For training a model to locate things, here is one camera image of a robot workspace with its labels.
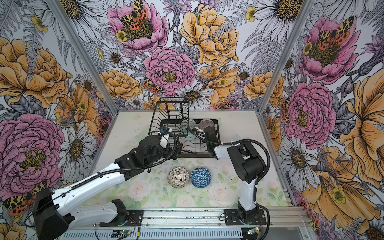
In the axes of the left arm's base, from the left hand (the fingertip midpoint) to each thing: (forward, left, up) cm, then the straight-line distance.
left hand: (172, 145), depth 76 cm
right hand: (+20, -22, -14) cm, 32 cm away
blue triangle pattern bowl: (-8, -14, -21) cm, 27 cm away
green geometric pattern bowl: (+12, -8, +3) cm, 14 cm away
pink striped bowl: (+29, -19, -17) cm, 39 cm away
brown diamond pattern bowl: (-8, -1, -21) cm, 22 cm away
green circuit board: (-33, +21, -21) cm, 45 cm away
